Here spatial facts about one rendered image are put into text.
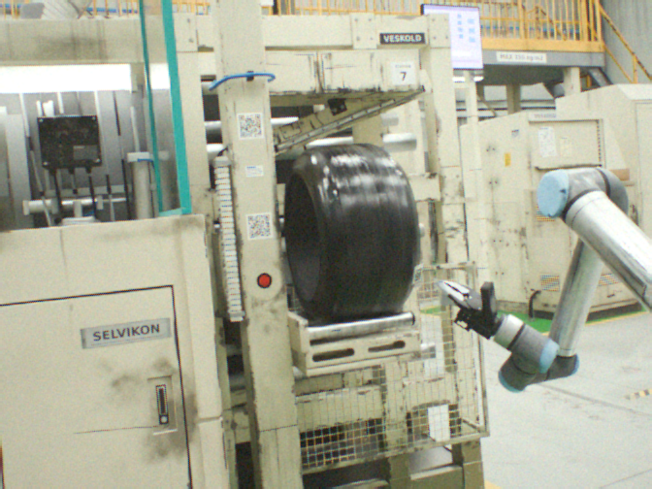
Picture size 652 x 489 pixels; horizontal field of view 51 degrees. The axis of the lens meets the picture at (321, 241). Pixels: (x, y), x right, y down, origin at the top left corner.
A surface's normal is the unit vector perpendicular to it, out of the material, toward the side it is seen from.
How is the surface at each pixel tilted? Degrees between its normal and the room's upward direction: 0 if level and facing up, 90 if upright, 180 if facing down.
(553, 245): 90
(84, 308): 90
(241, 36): 90
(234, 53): 90
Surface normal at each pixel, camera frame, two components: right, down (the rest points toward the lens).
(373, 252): 0.31, 0.18
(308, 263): 0.24, -0.37
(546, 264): -0.90, 0.10
